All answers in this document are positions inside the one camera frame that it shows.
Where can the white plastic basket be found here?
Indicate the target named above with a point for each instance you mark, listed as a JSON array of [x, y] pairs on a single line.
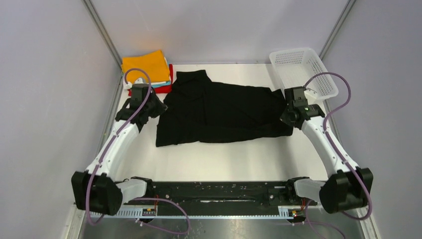
[[294, 67]]

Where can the black t shirt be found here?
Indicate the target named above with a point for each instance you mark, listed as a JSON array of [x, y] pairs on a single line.
[[200, 110]]

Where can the left small electronics module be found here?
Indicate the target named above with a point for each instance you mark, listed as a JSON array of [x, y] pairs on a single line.
[[149, 212]]

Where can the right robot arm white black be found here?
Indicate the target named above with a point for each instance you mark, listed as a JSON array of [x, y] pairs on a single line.
[[329, 155]]

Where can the orange folded t shirt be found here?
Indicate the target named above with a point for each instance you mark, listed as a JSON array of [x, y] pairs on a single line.
[[154, 64]]

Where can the red folded t shirt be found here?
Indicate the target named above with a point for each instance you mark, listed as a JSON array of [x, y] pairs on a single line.
[[166, 88]]

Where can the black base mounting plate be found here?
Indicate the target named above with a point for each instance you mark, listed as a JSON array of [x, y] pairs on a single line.
[[226, 198]]

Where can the right small electronics module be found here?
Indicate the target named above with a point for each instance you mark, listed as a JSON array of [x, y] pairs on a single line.
[[297, 213]]

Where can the white slotted cable duct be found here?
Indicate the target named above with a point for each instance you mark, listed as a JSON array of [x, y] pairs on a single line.
[[133, 213]]

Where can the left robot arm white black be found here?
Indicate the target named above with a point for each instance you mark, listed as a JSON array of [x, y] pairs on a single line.
[[112, 158]]

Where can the white folded t shirt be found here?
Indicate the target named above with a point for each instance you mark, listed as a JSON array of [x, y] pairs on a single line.
[[135, 74]]

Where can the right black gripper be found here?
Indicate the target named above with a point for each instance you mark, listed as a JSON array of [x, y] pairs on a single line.
[[288, 117]]

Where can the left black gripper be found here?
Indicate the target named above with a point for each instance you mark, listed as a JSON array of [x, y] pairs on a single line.
[[161, 107]]

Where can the small electronics module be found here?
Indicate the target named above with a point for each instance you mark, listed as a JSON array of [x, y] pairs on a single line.
[[297, 213], [149, 212]]

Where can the teal folded t shirt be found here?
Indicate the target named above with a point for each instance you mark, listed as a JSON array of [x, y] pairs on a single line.
[[164, 83]]

